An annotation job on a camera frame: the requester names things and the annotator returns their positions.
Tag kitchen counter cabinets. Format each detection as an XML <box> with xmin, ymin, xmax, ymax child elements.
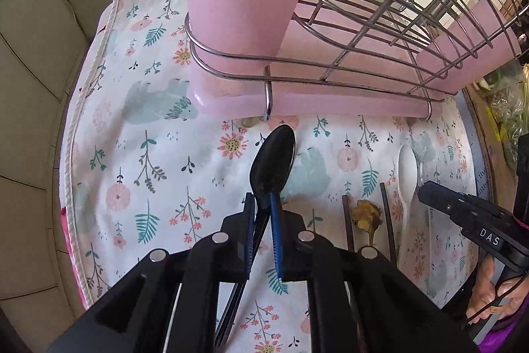
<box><xmin>0</xmin><ymin>0</ymin><xmax>183</xmax><ymax>337</ymax></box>

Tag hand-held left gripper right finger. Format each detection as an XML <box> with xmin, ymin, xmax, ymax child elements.
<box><xmin>269</xmin><ymin>192</ymin><xmax>480</xmax><ymax>353</ymax></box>

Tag pink cloth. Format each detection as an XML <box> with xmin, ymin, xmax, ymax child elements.
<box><xmin>60</xmin><ymin>206</ymin><xmax>94</xmax><ymax>310</ymax></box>

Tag bag of vegetables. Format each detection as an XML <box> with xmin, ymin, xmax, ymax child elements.
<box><xmin>475</xmin><ymin>64</ymin><xmax>529</xmax><ymax>163</ymax></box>

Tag person's right hand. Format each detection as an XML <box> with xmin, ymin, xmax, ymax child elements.
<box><xmin>466</xmin><ymin>258</ymin><xmax>523</xmax><ymax>323</ymax></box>

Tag ornate brass spoon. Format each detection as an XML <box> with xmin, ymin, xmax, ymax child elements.
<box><xmin>351</xmin><ymin>200</ymin><xmax>383</xmax><ymax>248</ymax></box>

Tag person's right forearm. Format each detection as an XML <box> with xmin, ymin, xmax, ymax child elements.
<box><xmin>475</xmin><ymin>316</ymin><xmax>529</xmax><ymax>353</ymax></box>

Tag cardboard box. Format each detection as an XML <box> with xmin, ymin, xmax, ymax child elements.
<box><xmin>465</xmin><ymin>88</ymin><xmax>517</xmax><ymax>188</ymax></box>

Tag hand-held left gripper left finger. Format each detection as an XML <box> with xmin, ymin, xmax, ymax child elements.
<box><xmin>47</xmin><ymin>192</ymin><xmax>257</xmax><ymax>353</ymax></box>

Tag dark brown chopstick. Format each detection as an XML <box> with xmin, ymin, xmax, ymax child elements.
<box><xmin>342</xmin><ymin>194</ymin><xmax>356</xmax><ymax>252</ymax></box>
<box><xmin>379</xmin><ymin>182</ymin><xmax>398</xmax><ymax>260</ymax></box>

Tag pink wire utensil holder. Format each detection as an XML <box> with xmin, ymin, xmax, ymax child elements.
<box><xmin>177</xmin><ymin>0</ymin><xmax>523</xmax><ymax>122</ymax></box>

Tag white plastic spoon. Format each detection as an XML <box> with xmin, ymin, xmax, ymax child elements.
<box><xmin>397</xmin><ymin>144</ymin><xmax>419</xmax><ymax>250</ymax></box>

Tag black spoon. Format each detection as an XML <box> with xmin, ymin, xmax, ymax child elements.
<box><xmin>215</xmin><ymin>124</ymin><xmax>296</xmax><ymax>345</ymax></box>

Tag floral printed cloth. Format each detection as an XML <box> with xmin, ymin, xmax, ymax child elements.
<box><xmin>60</xmin><ymin>0</ymin><xmax>492</xmax><ymax>353</ymax></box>

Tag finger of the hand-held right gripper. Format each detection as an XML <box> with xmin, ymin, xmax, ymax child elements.
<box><xmin>417</xmin><ymin>180</ymin><xmax>482</xmax><ymax>230</ymax></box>

